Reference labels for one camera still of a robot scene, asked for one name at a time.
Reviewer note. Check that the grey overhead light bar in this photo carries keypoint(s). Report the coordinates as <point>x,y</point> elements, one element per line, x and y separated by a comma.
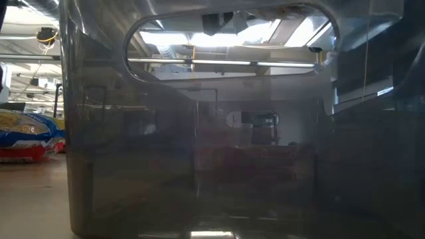
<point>219,62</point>

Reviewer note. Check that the smoky grey plastic bin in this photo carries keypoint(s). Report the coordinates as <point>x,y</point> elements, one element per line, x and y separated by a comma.
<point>133,166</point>

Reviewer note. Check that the distant black frame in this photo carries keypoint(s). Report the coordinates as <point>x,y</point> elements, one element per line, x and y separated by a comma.
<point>56,99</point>

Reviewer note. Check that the blue Maruchan ramen pack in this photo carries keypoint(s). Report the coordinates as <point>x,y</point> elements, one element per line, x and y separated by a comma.
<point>40,132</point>

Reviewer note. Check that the red Maruchan ramen pack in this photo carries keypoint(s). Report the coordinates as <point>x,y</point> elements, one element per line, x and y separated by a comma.
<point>20,154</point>

